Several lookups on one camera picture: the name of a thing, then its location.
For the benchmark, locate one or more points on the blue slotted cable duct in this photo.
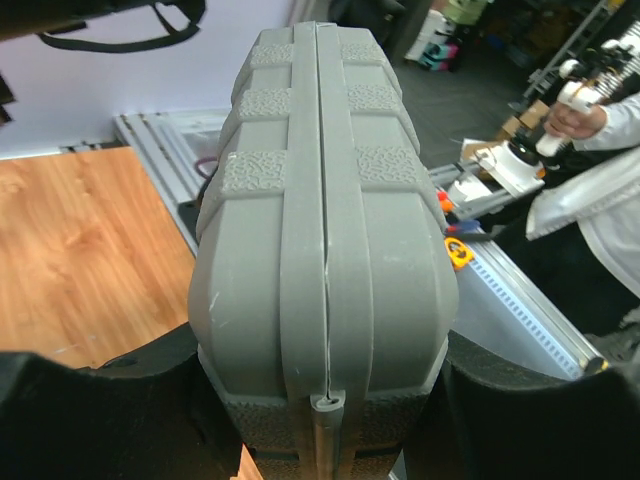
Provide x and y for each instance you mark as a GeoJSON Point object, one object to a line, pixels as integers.
{"type": "Point", "coordinates": [505, 313]}

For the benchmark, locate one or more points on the aluminium frame rail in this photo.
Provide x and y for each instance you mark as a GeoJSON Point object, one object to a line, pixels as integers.
{"type": "Point", "coordinates": [177, 151]}

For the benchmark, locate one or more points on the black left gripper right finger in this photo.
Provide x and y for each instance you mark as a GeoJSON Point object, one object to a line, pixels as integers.
{"type": "Point", "coordinates": [489, 418]}

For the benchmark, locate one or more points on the person in white shirt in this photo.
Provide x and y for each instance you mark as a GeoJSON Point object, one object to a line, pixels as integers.
{"type": "Point", "coordinates": [579, 241]}

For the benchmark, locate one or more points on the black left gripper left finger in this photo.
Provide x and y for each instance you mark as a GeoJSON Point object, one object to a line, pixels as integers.
{"type": "Point", "coordinates": [149, 414]}

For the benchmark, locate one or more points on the grey plastic tool case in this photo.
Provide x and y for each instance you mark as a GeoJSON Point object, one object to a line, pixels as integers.
{"type": "Point", "coordinates": [322, 295]}

